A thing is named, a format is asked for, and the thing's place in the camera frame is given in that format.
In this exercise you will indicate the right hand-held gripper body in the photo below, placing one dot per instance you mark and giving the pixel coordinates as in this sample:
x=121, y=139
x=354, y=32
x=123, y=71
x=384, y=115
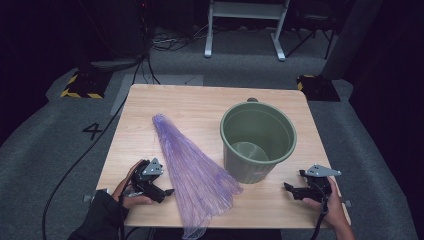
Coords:
x=320, y=183

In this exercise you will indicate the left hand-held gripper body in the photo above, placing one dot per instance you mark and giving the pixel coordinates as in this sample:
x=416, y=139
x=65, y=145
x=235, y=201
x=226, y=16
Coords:
x=146, y=166

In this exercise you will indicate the purple plastic trash bag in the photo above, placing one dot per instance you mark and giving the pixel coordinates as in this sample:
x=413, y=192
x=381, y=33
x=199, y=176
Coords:
x=193, y=173

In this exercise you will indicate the green plastic trash bin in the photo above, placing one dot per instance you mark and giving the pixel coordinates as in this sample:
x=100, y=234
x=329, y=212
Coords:
x=246, y=166

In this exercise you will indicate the person's right hand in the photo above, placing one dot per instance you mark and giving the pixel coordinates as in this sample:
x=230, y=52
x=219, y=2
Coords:
x=335, y=206

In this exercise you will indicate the person's left hand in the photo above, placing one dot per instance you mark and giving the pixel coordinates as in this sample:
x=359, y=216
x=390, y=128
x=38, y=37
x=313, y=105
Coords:
x=125, y=186

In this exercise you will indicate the yellow black striped base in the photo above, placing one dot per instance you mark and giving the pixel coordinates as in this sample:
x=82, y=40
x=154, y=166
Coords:
x=85, y=85
x=318, y=88

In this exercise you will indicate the grey curtain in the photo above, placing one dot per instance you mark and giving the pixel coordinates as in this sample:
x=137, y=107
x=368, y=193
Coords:
x=350, y=40

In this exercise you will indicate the black folding stand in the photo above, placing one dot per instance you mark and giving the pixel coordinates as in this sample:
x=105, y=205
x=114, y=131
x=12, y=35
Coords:
x=313, y=30

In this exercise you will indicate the white metal stand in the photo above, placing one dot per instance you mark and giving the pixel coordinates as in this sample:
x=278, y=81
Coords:
x=246, y=10

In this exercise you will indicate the grey table bracket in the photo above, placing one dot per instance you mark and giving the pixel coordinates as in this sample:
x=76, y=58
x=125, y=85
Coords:
x=347, y=203
x=91, y=197

